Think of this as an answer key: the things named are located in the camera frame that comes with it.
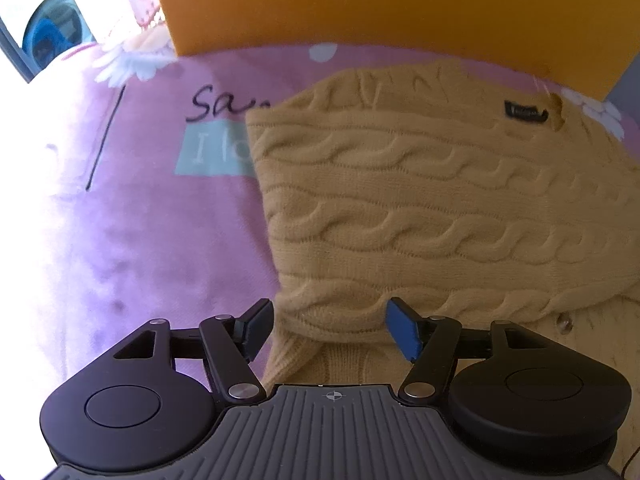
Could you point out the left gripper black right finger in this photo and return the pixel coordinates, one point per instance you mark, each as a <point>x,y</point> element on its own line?
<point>509,394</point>

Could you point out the orange headboard panel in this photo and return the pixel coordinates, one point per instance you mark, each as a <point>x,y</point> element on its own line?
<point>585,44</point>

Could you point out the beige cable-knit sweater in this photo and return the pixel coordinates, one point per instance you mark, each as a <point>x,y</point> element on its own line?
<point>464,198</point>

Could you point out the washing machine with round door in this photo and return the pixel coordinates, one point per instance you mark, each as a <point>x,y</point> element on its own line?
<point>55,27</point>

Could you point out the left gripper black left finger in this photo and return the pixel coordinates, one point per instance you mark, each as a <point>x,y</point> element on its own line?
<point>156,395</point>

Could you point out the pink floral bed sheet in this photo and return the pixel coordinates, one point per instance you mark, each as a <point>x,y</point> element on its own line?
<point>155,209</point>

